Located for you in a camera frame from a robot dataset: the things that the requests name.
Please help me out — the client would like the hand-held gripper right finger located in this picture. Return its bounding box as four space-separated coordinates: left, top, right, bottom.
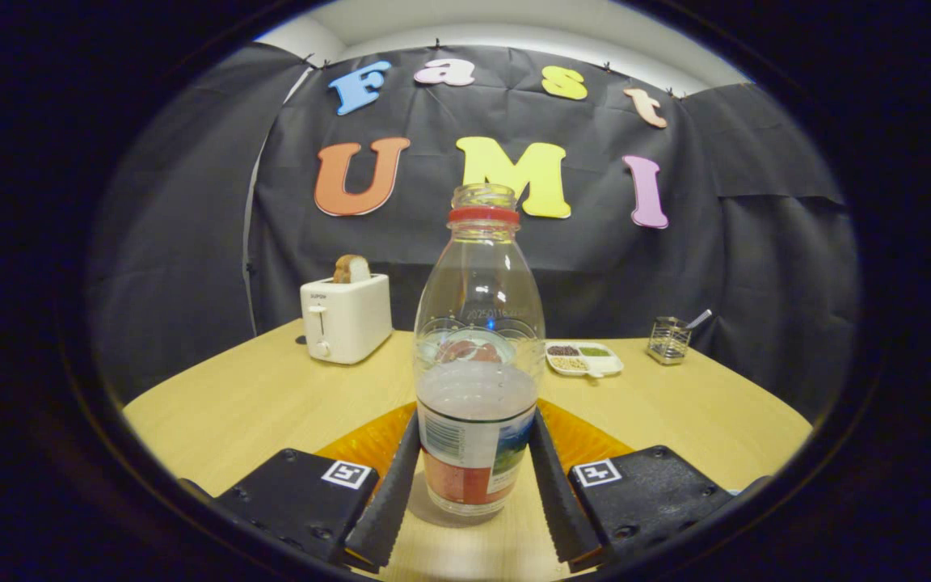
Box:
529 399 737 571

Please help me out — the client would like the metal wire basket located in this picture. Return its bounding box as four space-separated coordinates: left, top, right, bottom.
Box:
647 316 693 366

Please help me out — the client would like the white divided dish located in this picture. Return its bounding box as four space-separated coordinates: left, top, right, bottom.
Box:
545 340 625 379

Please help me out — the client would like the clear juice bottle red label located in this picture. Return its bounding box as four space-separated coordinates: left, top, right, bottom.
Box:
414 183 546 517

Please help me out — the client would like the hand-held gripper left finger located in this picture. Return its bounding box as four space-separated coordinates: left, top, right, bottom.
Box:
211 402 422 571

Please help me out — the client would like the bread slice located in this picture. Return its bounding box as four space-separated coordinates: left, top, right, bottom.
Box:
332 255 372 285

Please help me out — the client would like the white toaster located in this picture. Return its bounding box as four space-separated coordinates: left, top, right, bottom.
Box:
300 273 394 365

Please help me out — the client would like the wooden table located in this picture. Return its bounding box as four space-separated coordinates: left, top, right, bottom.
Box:
122 318 814 582

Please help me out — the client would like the black backdrop cloth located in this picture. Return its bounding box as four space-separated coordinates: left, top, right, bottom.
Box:
90 42 861 421

